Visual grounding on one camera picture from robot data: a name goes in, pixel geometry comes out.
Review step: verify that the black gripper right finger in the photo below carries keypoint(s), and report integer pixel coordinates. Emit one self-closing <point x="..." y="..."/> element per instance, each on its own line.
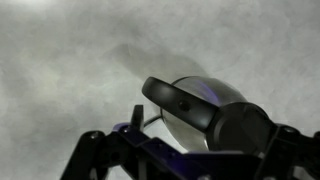
<point x="290" y="150"/>

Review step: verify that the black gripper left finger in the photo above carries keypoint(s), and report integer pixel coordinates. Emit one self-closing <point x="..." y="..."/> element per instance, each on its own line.
<point x="86" y="153"/>

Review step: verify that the stainless steel electric kettle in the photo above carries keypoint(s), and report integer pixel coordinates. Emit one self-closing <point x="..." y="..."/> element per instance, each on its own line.
<point x="186" y="103"/>

